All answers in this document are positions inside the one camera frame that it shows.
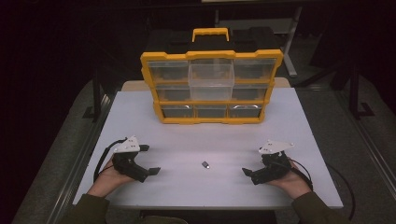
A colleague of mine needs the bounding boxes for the long thin black cable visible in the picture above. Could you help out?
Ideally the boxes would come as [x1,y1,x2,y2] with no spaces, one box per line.
[326,162,357,221]

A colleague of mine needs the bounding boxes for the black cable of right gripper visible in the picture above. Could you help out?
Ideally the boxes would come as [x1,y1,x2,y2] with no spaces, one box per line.
[289,158,315,191]

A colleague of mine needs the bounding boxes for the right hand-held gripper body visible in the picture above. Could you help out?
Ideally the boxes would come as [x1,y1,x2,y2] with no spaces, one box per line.
[249,139,295,186]

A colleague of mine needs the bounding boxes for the dark floor stand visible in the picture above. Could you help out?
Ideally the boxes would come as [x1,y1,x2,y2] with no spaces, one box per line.
[81,69,104,123]
[347,63,375,120]

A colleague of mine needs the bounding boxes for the large clear plastic drawer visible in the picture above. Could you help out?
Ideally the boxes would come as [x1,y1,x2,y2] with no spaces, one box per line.
[188,58,235,102]

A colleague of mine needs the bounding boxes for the person's left hand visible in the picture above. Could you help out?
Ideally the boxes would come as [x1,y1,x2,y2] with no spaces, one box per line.
[87,157,135,199]

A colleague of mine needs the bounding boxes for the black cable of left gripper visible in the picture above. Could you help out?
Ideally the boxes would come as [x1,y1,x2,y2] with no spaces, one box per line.
[92,136,129,184]

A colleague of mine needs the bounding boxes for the aluminium rail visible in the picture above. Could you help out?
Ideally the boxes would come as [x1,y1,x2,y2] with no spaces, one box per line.
[46,92,114,224]
[332,90,396,200]

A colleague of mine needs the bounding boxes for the person's right hand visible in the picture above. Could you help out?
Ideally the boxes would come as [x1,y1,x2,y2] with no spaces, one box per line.
[267,159,313,201]

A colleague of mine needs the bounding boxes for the yellow and black organizer case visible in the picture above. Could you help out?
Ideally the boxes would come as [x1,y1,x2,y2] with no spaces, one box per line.
[139,27,285,126]

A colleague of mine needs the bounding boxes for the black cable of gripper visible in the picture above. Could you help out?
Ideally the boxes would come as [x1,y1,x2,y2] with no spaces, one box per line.
[289,158,315,191]
[92,136,129,184]

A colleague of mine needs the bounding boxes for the grey metal stand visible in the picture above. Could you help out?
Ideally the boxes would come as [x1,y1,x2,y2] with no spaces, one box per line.
[214,5,304,78]

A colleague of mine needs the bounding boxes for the set of small clear drawers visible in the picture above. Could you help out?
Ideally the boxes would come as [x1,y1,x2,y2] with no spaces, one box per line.
[148,58,277,119]

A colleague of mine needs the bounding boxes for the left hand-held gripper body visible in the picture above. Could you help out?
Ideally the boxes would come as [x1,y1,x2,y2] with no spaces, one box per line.
[112,134,150,184]

